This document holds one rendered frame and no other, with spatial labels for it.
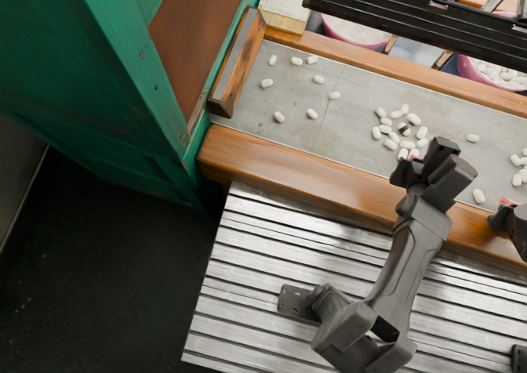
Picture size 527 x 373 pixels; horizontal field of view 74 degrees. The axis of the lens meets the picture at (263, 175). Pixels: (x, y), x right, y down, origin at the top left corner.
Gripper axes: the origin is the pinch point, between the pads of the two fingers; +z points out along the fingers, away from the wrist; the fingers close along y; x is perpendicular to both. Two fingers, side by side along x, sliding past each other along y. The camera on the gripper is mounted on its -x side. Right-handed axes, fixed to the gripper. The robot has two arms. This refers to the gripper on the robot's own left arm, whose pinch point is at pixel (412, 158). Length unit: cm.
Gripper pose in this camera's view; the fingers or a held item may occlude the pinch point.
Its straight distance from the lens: 88.0
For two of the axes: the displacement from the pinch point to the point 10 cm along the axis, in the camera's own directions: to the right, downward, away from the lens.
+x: -2.3, 8.0, 5.5
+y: -9.5, -3.1, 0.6
